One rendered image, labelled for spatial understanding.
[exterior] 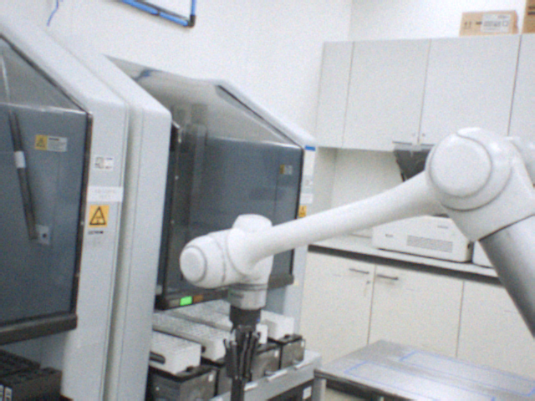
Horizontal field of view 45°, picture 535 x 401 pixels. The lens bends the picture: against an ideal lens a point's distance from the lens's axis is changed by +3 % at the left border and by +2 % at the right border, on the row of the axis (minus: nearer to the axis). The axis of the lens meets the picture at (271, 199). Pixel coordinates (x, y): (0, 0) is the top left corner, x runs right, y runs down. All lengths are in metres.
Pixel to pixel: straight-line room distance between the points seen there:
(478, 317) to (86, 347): 2.59
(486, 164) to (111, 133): 0.77
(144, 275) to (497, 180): 0.84
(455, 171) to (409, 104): 3.09
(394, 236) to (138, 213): 2.50
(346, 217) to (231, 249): 0.24
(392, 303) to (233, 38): 1.75
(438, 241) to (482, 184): 2.69
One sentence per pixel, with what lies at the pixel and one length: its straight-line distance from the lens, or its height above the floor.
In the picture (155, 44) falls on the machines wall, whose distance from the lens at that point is 3.12.
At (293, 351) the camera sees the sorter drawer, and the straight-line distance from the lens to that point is 2.00.
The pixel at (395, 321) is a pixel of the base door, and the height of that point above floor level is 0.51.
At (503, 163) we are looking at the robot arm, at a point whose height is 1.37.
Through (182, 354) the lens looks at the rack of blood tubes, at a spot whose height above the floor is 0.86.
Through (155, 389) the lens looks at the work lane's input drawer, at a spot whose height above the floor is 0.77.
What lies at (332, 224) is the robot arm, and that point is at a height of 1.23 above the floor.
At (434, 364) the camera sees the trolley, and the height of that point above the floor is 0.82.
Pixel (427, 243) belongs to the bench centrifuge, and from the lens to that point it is 3.73.
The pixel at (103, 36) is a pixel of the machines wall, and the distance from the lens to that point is 2.91.
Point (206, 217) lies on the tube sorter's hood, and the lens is 1.65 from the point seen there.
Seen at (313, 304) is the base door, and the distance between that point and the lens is 4.06.
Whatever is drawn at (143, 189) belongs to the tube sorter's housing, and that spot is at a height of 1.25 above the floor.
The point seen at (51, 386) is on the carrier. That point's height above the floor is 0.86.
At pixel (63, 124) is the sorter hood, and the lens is 1.32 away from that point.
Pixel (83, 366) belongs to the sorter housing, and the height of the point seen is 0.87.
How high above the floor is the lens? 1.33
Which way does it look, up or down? 3 degrees down
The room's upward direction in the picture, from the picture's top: 6 degrees clockwise
